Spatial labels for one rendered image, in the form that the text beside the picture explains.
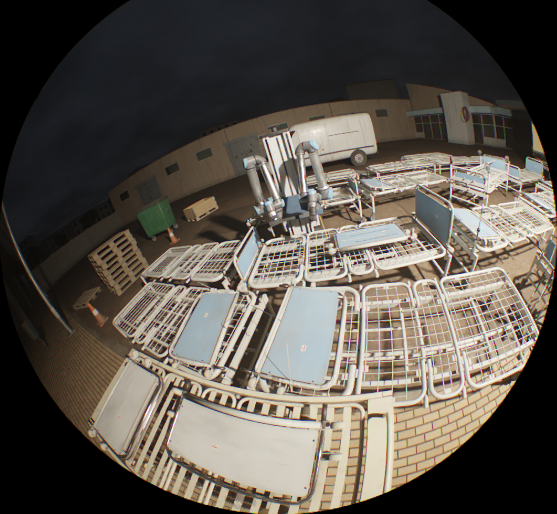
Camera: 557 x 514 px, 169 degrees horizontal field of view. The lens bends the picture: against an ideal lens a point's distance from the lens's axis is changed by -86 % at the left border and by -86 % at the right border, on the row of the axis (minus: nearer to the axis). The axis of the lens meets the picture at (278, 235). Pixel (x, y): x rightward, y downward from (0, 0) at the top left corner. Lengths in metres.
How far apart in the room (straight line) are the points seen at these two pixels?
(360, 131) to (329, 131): 1.46
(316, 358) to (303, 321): 0.27
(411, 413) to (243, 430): 1.13
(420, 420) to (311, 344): 1.06
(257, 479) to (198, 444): 0.32
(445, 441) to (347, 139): 9.30
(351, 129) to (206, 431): 9.49
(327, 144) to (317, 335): 8.29
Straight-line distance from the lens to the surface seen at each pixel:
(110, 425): 1.64
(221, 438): 1.02
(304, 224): 2.68
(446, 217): 1.91
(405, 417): 1.62
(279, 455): 0.92
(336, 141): 8.96
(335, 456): 0.90
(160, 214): 7.27
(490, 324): 2.23
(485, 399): 1.92
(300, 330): 1.20
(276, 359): 1.13
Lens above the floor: 1.55
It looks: 25 degrees down
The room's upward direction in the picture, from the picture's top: 18 degrees counter-clockwise
